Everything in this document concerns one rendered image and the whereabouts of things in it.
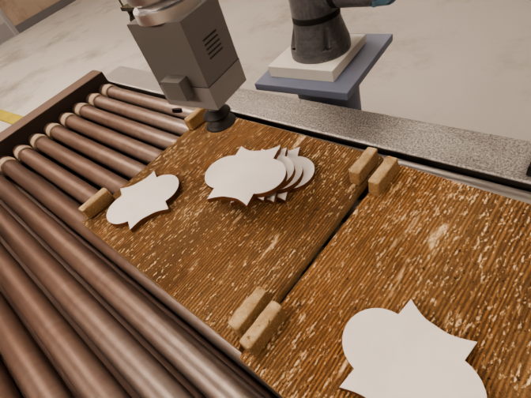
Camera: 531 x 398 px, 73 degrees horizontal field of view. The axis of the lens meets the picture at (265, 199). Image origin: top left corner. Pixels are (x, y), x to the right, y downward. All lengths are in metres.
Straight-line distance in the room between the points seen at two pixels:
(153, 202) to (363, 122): 0.40
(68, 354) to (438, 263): 0.50
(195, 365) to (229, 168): 0.29
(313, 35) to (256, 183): 0.49
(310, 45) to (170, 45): 0.56
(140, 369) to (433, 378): 0.34
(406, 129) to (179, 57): 0.40
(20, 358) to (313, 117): 0.62
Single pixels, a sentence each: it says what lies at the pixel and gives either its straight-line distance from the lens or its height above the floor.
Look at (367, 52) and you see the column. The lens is 1.01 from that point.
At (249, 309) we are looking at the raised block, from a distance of 0.43.
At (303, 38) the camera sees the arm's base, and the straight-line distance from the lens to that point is 0.94.
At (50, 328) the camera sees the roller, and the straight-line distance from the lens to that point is 0.65.
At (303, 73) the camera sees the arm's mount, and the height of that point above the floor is 0.89.
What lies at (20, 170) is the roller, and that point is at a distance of 1.07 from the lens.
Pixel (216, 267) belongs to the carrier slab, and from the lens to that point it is 0.51.
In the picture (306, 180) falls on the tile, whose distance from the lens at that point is 0.56.
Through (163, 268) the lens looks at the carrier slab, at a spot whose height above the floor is 0.94.
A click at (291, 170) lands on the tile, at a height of 0.97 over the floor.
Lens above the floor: 1.33
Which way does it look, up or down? 45 degrees down
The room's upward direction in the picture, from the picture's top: 23 degrees counter-clockwise
